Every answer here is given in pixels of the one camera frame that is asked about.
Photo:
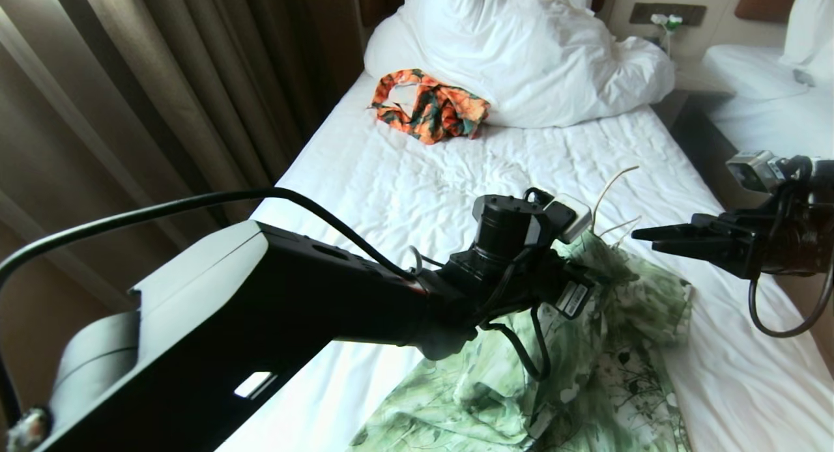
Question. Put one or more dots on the white sheeted bed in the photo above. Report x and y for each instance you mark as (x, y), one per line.
(423, 198)
(769, 107)

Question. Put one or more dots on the green floral shirt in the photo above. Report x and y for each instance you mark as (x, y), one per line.
(586, 374)

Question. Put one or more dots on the white and green charger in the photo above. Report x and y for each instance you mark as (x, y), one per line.
(666, 25)

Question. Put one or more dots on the brown curtain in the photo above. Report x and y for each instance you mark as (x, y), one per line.
(163, 94)

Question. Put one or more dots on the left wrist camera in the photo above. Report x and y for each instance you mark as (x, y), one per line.
(570, 219)

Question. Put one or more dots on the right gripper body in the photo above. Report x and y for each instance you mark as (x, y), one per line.
(743, 240)

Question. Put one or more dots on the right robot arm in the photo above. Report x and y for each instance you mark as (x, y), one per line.
(805, 237)

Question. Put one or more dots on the orange patterned garment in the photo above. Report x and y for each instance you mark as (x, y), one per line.
(433, 110)

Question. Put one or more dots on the brown padded headboard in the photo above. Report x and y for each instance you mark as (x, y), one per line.
(765, 1)

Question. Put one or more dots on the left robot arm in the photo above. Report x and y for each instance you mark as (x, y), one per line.
(273, 296)

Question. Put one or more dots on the white crumpled duvet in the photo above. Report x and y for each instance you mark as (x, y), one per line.
(521, 55)

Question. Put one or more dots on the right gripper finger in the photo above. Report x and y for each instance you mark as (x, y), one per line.
(664, 231)
(690, 249)

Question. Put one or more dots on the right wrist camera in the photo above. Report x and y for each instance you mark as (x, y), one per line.
(752, 170)

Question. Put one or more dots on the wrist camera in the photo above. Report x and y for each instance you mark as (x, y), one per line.
(570, 219)
(752, 170)

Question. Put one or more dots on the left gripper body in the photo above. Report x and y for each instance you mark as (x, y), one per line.
(554, 276)

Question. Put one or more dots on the dark nightstand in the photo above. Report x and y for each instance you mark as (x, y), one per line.
(700, 139)

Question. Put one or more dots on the dark wall switch panel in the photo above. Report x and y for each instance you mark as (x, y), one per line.
(668, 14)

